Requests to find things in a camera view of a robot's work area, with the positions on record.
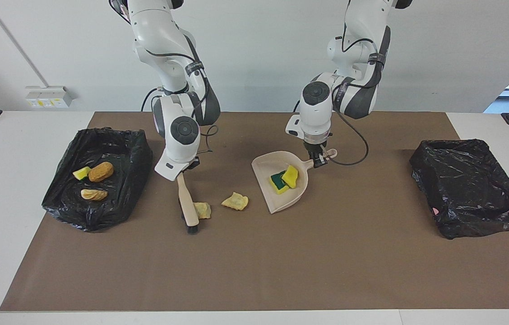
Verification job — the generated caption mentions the beige hand brush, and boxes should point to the beige hand brush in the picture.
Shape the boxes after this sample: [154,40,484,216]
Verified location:
[176,173,200,234]

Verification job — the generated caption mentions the yellow and green sponge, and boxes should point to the yellow and green sponge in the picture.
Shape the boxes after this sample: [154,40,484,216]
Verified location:
[269,172,290,195]

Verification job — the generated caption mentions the beige plastic dustpan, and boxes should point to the beige plastic dustpan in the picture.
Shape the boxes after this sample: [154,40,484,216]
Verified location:
[251,149,338,214]

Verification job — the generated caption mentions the brown foam chunk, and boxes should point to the brown foam chunk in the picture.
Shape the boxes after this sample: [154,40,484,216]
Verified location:
[88,162,114,183]

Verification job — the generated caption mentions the black bag lined bin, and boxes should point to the black bag lined bin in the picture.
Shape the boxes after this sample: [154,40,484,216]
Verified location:
[41,127,153,233]

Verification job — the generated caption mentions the black bag bin pink spot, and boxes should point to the black bag bin pink spot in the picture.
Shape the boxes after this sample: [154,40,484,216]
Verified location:
[409,139,509,240]

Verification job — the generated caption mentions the brown table mat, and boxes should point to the brown table mat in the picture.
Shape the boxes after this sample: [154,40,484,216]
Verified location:
[0,111,509,312]

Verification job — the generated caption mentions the right arm gripper cable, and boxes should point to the right arm gripper cable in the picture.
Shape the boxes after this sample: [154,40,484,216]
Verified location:
[109,0,219,156]

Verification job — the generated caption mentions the black base cable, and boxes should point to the black base cable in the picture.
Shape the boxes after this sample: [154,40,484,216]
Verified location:
[141,87,165,112]

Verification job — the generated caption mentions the white wall socket box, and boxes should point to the white wall socket box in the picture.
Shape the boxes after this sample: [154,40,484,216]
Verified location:
[25,86,74,109]

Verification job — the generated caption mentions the white wall conduit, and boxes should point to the white wall conduit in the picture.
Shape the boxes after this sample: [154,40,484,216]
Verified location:
[0,0,51,88]

